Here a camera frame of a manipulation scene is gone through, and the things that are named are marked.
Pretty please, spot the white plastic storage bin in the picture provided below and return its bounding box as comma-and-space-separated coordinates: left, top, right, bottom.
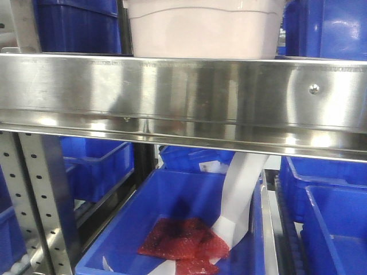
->
122, 0, 286, 59

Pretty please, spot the blue bin behind centre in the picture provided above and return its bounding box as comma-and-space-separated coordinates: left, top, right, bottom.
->
159, 146, 235, 174

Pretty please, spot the blue bin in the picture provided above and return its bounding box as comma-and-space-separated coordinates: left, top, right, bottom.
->
279, 156, 366, 223
74, 168, 266, 275
283, 1, 366, 61
301, 186, 366, 274
159, 146, 235, 174
33, 1, 121, 54
60, 136, 134, 202

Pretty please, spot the blue bin lower centre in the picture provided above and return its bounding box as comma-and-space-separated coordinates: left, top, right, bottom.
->
74, 168, 266, 275

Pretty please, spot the blue bin lower left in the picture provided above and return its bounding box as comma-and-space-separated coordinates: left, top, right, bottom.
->
60, 136, 134, 202

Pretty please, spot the blue bin lower right rear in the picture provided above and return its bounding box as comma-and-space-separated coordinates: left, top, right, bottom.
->
279, 156, 366, 223

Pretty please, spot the stainless steel shelf beam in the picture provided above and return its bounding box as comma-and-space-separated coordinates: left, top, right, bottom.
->
1, 53, 366, 162

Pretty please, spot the blue bin upper left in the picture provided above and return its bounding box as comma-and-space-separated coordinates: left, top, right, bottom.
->
33, 1, 121, 54

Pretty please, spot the blue bin lower right front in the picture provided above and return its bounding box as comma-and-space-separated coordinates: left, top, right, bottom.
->
301, 186, 366, 274

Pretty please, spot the blue bin upper right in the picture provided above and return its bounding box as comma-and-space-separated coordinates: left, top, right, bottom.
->
283, 1, 366, 61

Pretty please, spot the white paper strip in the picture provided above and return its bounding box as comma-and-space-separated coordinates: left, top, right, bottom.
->
164, 152, 269, 274

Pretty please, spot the perforated shelf upright post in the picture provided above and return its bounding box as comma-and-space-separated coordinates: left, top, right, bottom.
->
1, 130, 81, 274

